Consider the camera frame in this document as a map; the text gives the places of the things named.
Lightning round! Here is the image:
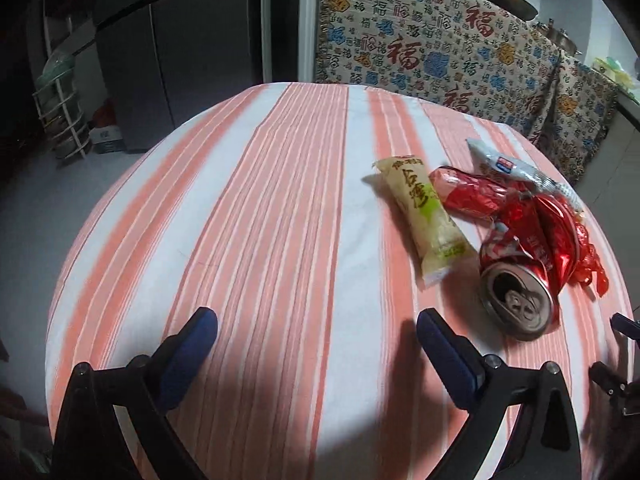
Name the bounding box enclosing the red snack wrapper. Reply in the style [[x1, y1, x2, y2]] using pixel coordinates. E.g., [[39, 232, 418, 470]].
[[429, 165, 516, 221]]

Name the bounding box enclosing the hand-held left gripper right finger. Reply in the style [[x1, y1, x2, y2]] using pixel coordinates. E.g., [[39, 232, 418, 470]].
[[416, 308, 583, 480]]

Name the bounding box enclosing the grey refrigerator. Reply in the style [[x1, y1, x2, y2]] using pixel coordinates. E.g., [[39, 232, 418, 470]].
[[92, 0, 266, 153]]

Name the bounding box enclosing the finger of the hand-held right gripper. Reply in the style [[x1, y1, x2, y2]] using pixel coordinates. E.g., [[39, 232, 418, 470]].
[[589, 361, 631, 401], [612, 312, 640, 341]]

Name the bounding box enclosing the cardboard box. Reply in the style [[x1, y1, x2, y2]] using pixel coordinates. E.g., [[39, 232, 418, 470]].
[[90, 125, 126, 153]]

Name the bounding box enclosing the kitchen base cabinet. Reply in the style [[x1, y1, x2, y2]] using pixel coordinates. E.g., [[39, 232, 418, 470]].
[[575, 92, 640, 221]]

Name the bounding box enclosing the yellow green snack wrapper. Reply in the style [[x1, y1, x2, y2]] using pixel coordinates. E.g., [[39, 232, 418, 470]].
[[374, 156, 480, 291]]

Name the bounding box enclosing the red bag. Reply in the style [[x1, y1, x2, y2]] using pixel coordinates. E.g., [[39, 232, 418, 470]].
[[92, 102, 116, 128]]

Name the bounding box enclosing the yellow green plastic container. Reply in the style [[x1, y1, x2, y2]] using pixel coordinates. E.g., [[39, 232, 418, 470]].
[[592, 55, 633, 86]]

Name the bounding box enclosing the orange striped tablecloth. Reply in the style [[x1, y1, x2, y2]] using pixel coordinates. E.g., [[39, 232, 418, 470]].
[[45, 81, 636, 480]]

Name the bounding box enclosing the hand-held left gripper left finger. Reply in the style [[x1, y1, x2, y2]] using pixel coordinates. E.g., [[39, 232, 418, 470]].
[[50, 306, 219, 480]]

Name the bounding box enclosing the small printed cloth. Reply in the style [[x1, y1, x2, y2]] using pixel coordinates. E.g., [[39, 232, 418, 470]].
[[525, 52, 621, 188]]

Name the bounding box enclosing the white plastic wrapper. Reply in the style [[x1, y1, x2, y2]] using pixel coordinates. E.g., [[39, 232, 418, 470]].
[[466, 138, 583, 211]]

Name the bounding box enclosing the steel pot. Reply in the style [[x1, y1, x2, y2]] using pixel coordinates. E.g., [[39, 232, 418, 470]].
[[542, 20, 581, 56]]

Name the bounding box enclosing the white tiered storage rack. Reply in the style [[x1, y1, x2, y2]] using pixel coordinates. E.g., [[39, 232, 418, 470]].
[[32, 15, 91, 161]]

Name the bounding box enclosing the crushed red can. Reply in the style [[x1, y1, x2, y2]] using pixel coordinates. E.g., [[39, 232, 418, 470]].
[[479, 192, 576, 342]]

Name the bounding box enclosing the crinkled orange red wrapper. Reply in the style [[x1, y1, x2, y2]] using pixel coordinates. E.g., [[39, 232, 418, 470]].
[[570, 210, 610, 297]]

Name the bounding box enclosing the large printed cloth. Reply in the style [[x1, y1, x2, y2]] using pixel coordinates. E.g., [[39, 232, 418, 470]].
[[314, 0, 563, 126]]

